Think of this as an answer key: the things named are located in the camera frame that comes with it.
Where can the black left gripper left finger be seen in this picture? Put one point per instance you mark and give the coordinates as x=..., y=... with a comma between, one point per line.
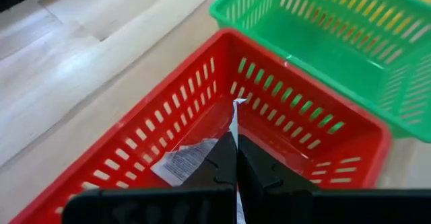
x=215, y=183

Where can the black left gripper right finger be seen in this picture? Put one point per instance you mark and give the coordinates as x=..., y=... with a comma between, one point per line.
x=266, y=190

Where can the orange ointment packet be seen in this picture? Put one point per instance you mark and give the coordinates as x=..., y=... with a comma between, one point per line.
x=234, y=116

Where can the white printed packet in basket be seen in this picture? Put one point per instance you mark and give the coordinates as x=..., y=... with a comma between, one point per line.
x=182, y=163

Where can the red plastic basket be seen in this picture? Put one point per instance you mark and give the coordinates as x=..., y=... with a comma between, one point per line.
x=350, y=143

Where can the green plastic basket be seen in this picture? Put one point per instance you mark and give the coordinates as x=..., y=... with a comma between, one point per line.
x=320, y=49

